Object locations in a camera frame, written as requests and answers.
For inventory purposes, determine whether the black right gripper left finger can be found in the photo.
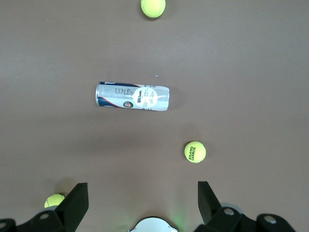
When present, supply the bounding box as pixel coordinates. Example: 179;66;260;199
0;182;89;232

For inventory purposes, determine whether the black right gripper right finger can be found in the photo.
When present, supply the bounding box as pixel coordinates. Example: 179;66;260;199
194;181;299;232

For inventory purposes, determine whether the clear Wilson tennis ball can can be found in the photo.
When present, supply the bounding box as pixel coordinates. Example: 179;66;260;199
95;81;170;112

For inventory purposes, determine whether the yellow tennis ball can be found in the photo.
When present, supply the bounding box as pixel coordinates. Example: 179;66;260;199
44;192;66;209
140;0;167;18
184;141;207;164

